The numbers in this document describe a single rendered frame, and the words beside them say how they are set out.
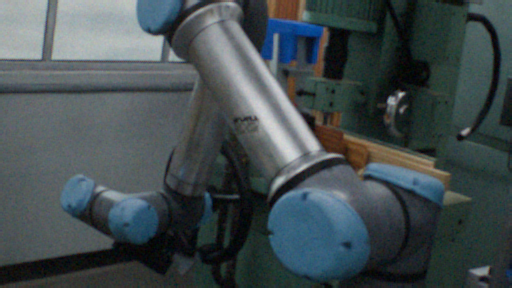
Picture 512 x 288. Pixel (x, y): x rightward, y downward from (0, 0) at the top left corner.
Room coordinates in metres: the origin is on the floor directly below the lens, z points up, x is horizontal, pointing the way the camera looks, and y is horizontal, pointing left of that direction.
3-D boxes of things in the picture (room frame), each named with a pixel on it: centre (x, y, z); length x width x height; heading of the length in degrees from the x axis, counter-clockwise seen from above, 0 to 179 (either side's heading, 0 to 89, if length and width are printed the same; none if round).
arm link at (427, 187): (0.99, -0.16, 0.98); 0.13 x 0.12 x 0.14; 140
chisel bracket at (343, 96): (1.79, -0.09, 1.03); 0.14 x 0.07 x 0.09; 136
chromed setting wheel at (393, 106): (1.79, -0.25, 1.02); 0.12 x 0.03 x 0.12; 136
